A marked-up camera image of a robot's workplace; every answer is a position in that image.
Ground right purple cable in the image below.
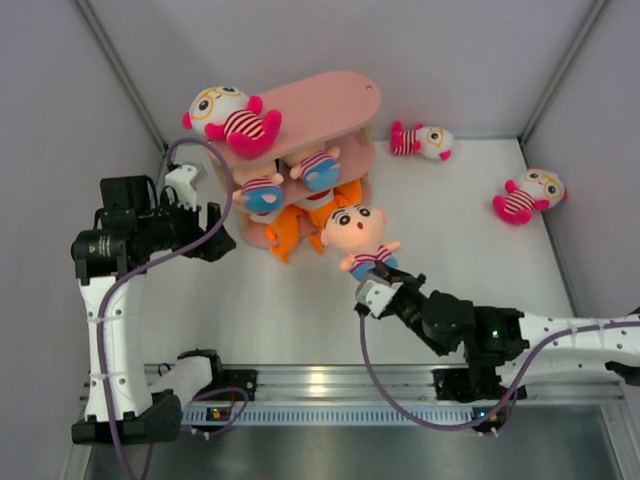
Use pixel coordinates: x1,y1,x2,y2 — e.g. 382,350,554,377
359,312,640,436

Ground white pink doll on shelf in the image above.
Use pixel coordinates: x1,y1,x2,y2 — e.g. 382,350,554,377
182,86,282,160

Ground boy doll black hair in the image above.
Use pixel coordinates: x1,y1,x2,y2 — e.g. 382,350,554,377
320,205,402,281

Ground aluminium left frame rail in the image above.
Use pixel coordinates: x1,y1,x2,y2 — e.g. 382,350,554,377
104,144,176,366

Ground pink three-tier toy shelf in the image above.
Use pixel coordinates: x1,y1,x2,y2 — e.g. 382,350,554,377
190,71,380,250

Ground boy doll on middle shelf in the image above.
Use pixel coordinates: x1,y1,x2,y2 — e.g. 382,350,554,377
232,161,284,214

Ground orange shrimp plush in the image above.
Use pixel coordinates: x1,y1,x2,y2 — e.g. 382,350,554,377
265,205,313,264
301,179,362,254

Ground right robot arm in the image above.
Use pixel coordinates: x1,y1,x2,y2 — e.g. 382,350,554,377
366,261,639,403

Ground aluminium front frame rail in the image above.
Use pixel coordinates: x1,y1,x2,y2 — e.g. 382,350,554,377
79,363,625,402

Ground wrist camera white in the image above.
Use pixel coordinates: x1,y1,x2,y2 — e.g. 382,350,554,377
355,277,397,319
164,163,207,211

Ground aluminium frame rail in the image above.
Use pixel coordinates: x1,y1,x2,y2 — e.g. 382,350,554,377
79,363,625,402
104,144,176,366

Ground white pink doll right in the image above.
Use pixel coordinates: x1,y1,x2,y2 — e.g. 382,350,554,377
492,168,568,226

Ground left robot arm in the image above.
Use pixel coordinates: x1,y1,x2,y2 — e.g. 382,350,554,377
71,166,236,445

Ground white slotted cable duct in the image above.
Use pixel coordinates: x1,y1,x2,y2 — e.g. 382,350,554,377
182,404,489,428

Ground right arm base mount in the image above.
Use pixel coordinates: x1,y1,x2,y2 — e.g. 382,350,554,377
432,367,509,403

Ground white pink doll back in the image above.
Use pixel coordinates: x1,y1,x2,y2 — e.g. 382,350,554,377
389,121,454,161

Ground boy doll striped shirt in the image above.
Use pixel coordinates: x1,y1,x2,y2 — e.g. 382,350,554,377
281,146,341,192

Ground purple cable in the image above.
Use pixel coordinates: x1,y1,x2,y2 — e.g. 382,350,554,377
359,312,640,436
97,137,251,480

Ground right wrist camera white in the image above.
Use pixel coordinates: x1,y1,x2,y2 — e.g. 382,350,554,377
355,277,397,319

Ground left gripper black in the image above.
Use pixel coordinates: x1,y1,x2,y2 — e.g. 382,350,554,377
137,192,234,263

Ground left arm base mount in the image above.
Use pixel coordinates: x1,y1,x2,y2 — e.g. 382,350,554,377
214,368,258,401

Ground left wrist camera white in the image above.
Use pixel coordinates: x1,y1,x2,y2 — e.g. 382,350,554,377
164,163,207,211

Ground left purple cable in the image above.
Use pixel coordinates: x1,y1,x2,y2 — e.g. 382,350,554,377
97,137,251,480

